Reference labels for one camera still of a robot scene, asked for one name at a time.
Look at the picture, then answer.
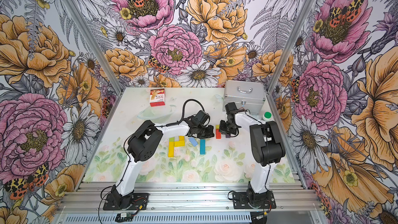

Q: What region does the red block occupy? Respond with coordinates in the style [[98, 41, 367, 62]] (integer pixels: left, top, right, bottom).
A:
[[216, 129, 221, 139]]

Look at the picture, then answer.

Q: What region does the teal block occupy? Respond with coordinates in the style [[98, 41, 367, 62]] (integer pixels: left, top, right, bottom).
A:
[[200, 139, 206, 155]]

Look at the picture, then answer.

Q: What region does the yellow block crosswise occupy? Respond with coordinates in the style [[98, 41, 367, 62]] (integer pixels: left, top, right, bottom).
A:
[[174, 140, 185, 147]]

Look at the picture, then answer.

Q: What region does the long yellow block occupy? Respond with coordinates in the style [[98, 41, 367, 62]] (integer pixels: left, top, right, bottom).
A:
[[168, 137, 175, 158]]

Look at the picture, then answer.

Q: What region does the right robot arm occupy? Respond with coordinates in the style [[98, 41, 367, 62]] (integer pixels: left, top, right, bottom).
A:
[[219, 110, 286, 210]]

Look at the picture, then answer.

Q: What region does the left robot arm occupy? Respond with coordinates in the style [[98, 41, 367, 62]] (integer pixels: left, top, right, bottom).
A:
[[104, 120, 215, 210]]

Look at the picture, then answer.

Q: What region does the light blue block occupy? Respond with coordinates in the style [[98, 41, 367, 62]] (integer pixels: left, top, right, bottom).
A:
[[189, 137, 198, 147]]

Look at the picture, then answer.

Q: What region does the silver metal case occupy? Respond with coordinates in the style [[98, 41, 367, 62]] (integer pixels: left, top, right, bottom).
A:
[[223, 80, 266, 115]]

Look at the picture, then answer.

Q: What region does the white bottle green cap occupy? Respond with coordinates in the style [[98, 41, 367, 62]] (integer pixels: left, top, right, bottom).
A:
[[262, 112, 273, 121]]

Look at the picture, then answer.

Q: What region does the clear glass bowl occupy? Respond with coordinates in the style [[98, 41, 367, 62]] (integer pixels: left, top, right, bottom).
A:
[[137, 105, 176, 121]]

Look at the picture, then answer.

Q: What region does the red white cardboard box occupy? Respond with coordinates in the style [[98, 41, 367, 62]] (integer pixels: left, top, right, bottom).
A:
[[149, 89, 165, 107]]

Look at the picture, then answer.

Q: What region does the small circuit board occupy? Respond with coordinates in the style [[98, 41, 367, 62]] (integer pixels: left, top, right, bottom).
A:
[[115, 213, 134, 223]]

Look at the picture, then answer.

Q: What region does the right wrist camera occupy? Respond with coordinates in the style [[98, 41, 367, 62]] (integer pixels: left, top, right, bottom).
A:
[[224, 102, 238, 117]]

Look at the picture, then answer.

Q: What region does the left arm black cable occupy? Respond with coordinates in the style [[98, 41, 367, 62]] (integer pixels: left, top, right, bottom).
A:
[[164, 99, 206, 128]]

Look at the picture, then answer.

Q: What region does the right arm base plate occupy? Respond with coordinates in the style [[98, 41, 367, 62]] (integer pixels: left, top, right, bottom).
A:
[[228, 190, 277, 210]]

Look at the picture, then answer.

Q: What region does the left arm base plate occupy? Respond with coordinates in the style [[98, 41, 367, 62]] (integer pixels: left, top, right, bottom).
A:
[[103, 193, 149, 211]]

